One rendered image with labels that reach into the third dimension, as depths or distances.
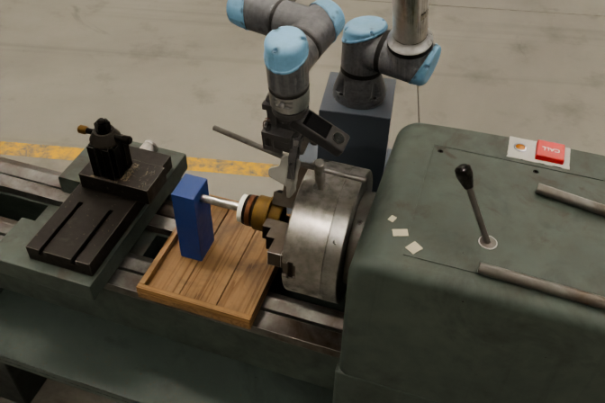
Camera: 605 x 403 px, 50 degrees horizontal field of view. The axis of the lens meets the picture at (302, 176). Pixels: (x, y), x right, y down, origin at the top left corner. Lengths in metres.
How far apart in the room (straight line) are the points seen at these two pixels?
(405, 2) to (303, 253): 0.63
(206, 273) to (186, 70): 2.48
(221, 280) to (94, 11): 3.36
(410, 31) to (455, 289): 0.68
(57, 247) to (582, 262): 1.19
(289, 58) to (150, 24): 3.49
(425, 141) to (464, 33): 3.06
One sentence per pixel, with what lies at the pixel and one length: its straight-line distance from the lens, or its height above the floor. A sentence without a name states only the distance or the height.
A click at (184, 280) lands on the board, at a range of 1.69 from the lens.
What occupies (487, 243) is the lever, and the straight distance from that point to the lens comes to 1.31.
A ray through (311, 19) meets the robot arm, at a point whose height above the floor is 1.62.
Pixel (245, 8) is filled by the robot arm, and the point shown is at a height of 1.60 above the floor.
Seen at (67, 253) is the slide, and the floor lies 0.97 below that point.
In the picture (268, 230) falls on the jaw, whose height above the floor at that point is 1.09.
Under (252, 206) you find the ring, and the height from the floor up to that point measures 1.11.
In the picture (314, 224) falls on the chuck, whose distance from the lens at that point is 1.37.
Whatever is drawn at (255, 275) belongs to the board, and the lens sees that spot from 1.68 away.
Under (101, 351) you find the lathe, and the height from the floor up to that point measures 0.54.
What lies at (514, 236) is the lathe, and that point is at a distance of 1.34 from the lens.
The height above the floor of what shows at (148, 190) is 1.02.
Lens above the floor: 2.19
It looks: 42 degrees down
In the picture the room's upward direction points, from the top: 1 degrees clockwise
